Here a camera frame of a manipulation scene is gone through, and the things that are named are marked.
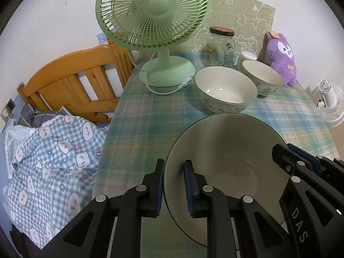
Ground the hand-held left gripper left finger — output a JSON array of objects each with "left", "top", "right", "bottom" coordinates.
[{"left": 35, "top": 158, "right": 165, "bottom": 258}]

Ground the large dark-rimmed ceramic bowl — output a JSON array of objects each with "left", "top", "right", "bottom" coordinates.
[{"left": 163, "top": 113, "right": 292, "bottom": 249}]

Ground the white fan power cable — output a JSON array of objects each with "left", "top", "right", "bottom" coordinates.
[{"left": 126, "top": 50, "right": 192, "bottom": 96}]

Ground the cotton swab container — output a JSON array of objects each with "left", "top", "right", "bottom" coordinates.
[{"left": 240, "top": 51, "right": 258, "bottom": 63}]

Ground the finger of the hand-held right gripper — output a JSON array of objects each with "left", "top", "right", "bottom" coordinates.
[
  {"left": 271, "top": 144, "right": 344, "bottom": 258},
  {"left": 288, "top": 144, "right": 344, "bottom": 210}
]

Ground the green desk fan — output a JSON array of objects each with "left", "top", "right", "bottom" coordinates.
[{"left": 95, "top": 0, "right": 209, "bottom": 87}]

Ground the glass jar with dark lid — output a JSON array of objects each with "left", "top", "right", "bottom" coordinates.
[{"left": 206, "top": 27, "right": 241, "bottom": 69}]

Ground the wooden bed headboard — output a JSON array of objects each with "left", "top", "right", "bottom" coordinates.
[{"left": 17, "top": 39, "right": 135, "bottom": 125}]

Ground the wall outlet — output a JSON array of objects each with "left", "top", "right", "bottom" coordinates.
[{"left": 1, "top": 98, "right": 17, "bottom": 119}]

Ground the medium patterned ceramic bowl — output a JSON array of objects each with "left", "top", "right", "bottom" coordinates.
[{"left": 195, "top": 67, "right": 258, "bottom": 114}]

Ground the small patterned ceramic bowl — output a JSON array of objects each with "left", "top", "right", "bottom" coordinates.
[{"left": 241, "top": 60, "right": 285, "bottom": 98}]

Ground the white standing fan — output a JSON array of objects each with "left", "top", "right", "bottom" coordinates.
[{"left": 316, "top": 79, "right": 344, "bottom": 127}]

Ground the purple plush toy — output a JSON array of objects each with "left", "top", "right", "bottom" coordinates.
[{"left": 265, "top": 31, "right": 297, "bottom": 87}]

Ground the grey cloth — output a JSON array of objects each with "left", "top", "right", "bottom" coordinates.
[{"left": 16, "top": 105, "right": 73, "bottom": 127}]

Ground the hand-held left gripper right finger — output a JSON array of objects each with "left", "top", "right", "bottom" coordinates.
[{"left": 183, "top": 160, "right": 296, "bottom": 258}]

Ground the plaid tablecloth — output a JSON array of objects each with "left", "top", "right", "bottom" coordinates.
[{"left": 93, "top": 51, "right": 339, "bottom": 258}]

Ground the blue checked printed blanket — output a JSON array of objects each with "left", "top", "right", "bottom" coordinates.
[{"left": 4, "top": 114, "right": 108, "bottom": 250}]

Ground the green printed wall mat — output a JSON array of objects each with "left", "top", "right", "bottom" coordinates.
[{"left": 185, "top": 0, "right": 276, "bottom": 60}]

